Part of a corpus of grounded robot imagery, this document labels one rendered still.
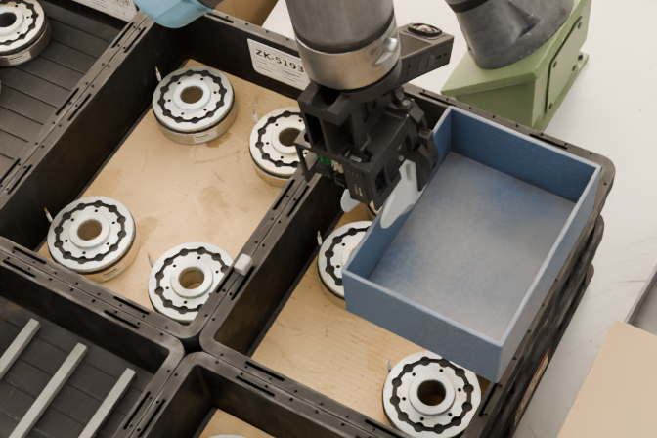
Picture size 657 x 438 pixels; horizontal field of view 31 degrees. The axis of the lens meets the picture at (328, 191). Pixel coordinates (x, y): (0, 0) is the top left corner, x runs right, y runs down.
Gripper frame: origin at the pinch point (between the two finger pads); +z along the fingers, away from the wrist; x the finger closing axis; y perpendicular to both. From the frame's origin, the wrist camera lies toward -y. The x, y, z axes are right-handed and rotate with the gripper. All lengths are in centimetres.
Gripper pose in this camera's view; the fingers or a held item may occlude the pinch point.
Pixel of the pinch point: (399, 195)
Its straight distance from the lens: 104.9
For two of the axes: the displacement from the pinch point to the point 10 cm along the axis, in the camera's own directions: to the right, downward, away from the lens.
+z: 1.7, 6.0, 7.8
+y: -5.3, 7.3, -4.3
